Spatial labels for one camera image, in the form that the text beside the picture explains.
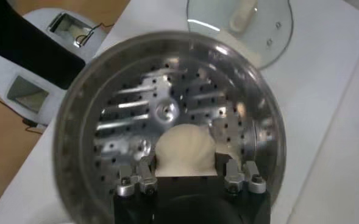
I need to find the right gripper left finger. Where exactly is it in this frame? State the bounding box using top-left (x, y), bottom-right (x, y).
top-left (115, 153), bottom-right (159, 198)

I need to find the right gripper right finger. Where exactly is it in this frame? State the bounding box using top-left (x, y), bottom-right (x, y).
top-left (215, 151), bottom-right (268, 195)

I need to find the white steamed baozi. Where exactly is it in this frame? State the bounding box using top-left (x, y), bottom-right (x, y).
top-left (154, 123), bottom-right (218, 178)

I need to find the stainless steel steamer basket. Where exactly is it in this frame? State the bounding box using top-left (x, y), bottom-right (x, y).
top-left (52, 30), bottom-right (287, 224)

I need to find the black floor cable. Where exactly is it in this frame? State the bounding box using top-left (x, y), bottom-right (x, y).
top-left (0, 90), bottom-right (44, 135)

